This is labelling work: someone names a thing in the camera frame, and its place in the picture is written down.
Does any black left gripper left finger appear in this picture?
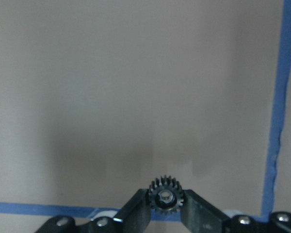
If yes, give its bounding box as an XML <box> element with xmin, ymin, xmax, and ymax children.
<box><xmin>113</xmin><ymin>189</ymin><xmax>151</xmax><ymax>233</ymax></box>

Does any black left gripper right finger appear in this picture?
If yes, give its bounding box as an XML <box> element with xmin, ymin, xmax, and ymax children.
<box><xmin>180</xmin><ymin>189</ymin><xmax>230</xmax><ymax>233</ymax></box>

